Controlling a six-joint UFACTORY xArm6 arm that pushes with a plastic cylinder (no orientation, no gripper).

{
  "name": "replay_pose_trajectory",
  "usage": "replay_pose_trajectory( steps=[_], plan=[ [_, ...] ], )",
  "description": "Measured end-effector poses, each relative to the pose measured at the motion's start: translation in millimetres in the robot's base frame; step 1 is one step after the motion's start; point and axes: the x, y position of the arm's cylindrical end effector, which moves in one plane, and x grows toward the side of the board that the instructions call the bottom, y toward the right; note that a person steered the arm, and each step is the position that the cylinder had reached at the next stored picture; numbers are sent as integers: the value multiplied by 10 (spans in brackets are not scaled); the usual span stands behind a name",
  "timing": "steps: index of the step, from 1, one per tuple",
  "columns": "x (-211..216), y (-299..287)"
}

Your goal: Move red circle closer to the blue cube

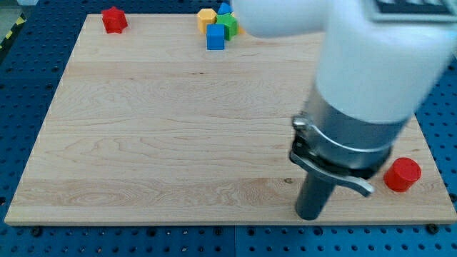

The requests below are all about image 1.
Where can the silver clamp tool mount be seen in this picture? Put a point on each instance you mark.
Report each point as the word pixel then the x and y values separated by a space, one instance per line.
pixel 337 149

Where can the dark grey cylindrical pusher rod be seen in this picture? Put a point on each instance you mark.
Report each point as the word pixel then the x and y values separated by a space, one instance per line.
pixel 313 196

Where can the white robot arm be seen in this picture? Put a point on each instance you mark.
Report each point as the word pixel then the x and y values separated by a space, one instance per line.
pixel 378 62

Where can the blue cube block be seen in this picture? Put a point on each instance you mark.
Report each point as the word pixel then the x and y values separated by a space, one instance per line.
pixel 215 37

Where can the green block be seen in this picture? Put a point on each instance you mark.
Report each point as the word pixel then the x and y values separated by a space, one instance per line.
pixel 230 25

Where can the wooden board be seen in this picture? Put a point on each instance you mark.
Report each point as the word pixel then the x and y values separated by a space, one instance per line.
pixel 149 128

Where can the light blue block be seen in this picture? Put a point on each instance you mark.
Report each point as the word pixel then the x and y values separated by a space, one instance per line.
pixel 224 8

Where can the yellow hexagon block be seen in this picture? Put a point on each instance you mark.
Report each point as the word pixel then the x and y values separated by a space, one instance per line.
pixel 204 18

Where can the red star block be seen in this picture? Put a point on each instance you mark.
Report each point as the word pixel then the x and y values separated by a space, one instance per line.
pixel 114 20

